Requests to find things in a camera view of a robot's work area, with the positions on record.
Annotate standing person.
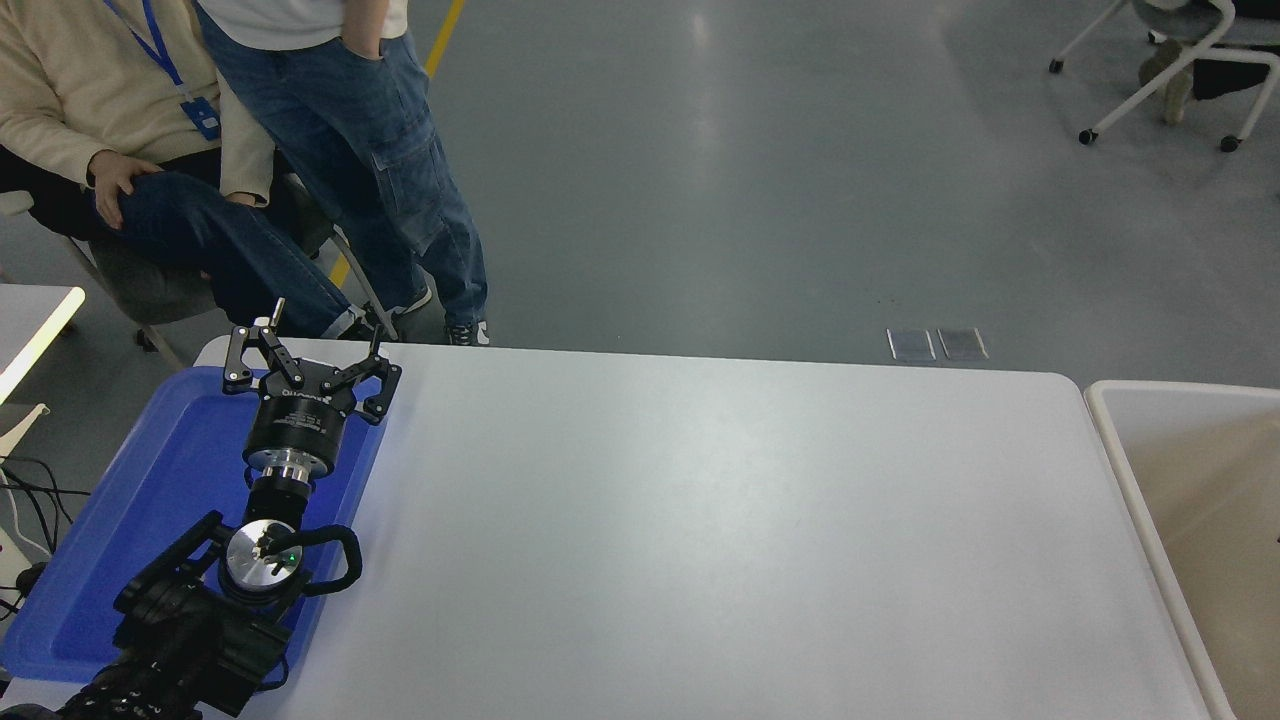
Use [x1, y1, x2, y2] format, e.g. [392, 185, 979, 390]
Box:
[195, 0, 491, 347]

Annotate blue plastic tray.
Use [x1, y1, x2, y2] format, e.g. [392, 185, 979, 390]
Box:
[0, 365, 391, 687]

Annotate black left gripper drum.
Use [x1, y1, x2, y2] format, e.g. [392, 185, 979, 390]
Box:
[243, 358, 361, 467]

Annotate white wheeled office chair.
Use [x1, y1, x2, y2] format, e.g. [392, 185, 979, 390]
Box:
[1048, 0, 1280, 152]

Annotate large pale bin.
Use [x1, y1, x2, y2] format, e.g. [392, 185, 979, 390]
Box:
[1085, 380, 1280, 720]

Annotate black cable bundle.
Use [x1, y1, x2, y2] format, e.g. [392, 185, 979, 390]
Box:
[0, 455, 93, 616]

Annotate grey chair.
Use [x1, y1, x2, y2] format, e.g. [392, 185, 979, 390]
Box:
[0, 145, 406, 371]

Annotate person on office chair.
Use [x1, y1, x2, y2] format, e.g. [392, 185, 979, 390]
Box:
[1138, 0, 1280, 126]

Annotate seated person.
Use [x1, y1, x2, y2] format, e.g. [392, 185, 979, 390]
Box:
[0, 0, 381, 343]

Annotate seated person's right hand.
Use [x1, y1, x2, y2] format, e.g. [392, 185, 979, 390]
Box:
[85, 150, 167, 229]

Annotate blue lanyard badge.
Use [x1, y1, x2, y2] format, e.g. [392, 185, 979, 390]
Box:
[100, 0, 223, 142]

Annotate white side table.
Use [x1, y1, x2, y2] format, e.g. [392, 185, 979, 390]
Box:
[0, 283, 86, 401]

